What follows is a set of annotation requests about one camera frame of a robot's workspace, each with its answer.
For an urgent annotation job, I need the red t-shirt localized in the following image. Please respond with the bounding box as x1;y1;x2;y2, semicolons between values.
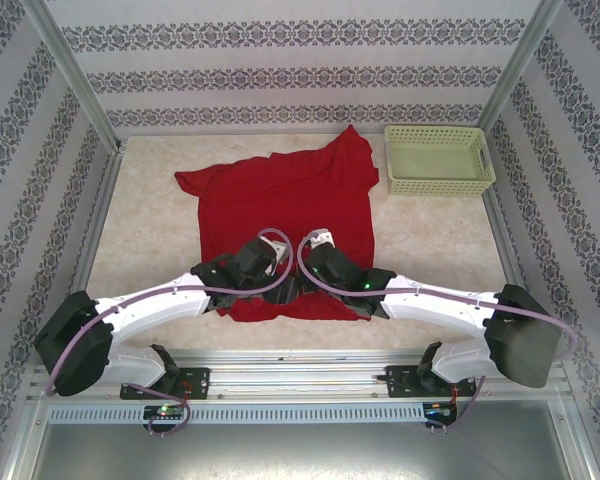
173;124;380;324

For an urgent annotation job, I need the pale yellow-green plastic basket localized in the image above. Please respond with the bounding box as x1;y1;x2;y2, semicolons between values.
383;124;497;197

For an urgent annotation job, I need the grey metal sheet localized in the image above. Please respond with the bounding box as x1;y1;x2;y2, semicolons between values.
29;422;587;480

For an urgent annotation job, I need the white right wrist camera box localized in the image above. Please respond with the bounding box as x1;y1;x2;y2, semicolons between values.
306;228;335;250

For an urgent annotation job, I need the aluminium mounting rail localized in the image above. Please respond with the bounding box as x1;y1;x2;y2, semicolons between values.
27;349;569;402

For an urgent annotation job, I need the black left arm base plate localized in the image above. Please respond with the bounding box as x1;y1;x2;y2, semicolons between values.
119;367;212;401

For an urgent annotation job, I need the white slotted cable duct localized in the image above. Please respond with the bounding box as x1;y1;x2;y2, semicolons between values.
47;403;426;425

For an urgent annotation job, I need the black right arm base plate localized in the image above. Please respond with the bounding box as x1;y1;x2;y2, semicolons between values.
385;363;479;400

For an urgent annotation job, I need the aluminium frame post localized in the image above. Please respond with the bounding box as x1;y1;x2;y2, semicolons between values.
479;0;564;134
22;0;125;151

